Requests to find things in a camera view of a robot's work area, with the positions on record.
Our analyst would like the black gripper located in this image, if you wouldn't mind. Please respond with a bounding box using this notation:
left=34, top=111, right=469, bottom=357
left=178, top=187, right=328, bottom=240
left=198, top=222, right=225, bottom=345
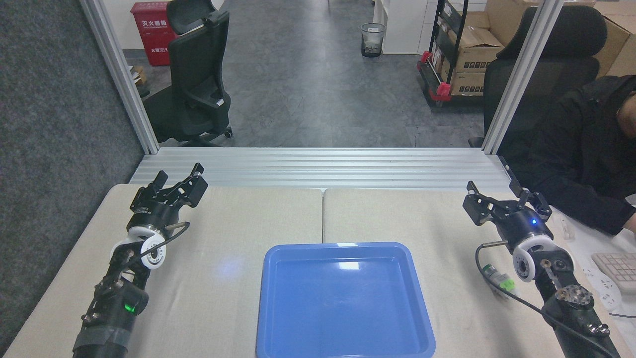
left=463, top=177, right=554, bottom=252
left=129, top=163, right=209, bottom=234

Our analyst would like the switch part with green clip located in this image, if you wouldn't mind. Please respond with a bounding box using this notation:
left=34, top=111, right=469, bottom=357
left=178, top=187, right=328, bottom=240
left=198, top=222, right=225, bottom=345
left=481, top=264, right=516, bottom=293

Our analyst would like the blue plastic tray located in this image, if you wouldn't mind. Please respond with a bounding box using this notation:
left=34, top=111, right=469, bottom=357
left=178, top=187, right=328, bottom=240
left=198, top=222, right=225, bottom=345
left=256, top=242, right=437, bottom=358

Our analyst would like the person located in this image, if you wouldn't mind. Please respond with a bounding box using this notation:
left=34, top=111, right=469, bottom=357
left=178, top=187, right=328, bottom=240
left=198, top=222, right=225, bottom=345
left=499, top=75, right=636, bottom=237

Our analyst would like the black office chair with armrests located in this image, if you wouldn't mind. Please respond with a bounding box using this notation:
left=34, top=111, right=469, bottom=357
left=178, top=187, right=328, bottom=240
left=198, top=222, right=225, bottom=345
left=143, top=0, right=233, bottom=148

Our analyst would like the grey felt partition panel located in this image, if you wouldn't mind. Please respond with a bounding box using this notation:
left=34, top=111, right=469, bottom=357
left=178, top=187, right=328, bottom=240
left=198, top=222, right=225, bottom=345
left=0, top=0, right=146, bottom=345

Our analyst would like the beige keyboard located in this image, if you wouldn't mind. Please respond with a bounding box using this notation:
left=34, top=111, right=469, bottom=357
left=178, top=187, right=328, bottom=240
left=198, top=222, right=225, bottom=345
left=591, top=252, right=636, bottom=294

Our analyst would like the flat cardboard box with label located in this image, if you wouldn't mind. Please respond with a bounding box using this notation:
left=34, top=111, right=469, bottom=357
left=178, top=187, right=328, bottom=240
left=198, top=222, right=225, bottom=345
left=449, top=72, right=486, bottom=96

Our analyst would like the white power strip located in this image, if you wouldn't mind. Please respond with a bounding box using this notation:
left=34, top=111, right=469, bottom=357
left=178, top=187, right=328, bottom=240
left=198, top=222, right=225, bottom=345
left=581, top=268, right=623, bottom=312

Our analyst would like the black cart with red corners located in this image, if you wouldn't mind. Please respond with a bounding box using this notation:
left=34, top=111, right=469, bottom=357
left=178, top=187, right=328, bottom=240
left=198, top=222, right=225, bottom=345
left=416, top=0, right=486, bottom=107

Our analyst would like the black high-back office chair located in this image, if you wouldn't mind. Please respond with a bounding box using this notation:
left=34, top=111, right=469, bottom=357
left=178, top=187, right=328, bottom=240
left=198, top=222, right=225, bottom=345
left=469, top=5, right=608, bottom=149

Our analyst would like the red fire extinguisher box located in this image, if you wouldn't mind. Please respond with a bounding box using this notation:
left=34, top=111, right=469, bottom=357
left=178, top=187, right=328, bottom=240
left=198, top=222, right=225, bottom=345
left=130, top=1, right=178, bottom=67

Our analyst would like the open cardboard box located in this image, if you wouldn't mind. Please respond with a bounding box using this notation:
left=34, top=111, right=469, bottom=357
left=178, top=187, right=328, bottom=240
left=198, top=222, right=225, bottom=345
left=449, top=26, right=505, bottom=74

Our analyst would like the large brown cardboard box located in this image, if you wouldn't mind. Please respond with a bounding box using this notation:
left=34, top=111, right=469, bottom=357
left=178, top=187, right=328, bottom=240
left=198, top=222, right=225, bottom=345
left=594, top=2, right=636, bottom=79

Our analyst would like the white cabinet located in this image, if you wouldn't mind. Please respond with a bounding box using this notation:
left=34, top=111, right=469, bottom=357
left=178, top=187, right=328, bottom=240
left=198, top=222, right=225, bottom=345
left=373, top=0, right=439, bottom=55

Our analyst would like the black mesh waste bin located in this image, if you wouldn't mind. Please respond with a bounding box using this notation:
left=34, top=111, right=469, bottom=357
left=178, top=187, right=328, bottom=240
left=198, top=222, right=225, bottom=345
left=361, top=23, right=387, bottom=58

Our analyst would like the black frame bracket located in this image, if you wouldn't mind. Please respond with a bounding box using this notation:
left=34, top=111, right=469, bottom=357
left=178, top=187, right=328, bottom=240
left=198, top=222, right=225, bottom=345
left=499, top=156, right=520, bottom=188

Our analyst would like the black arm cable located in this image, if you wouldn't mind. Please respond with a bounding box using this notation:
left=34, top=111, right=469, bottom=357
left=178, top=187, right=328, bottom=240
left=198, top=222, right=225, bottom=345
left=133, top=221, right=191, bottom=270
left=475, top=240, right=618, bottom=358

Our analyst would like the silver aluminium frame post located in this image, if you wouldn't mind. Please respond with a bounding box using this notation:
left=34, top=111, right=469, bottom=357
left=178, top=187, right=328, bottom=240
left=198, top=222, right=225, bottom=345
left=79, top=0, right=159, bottom=155
left=481, top=0, right=564, bottom=155

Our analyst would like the silver aluminium rail platform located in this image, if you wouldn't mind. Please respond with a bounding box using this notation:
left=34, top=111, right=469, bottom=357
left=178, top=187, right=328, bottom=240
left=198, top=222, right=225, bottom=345
left=130, top=147, right=515, bottom=192

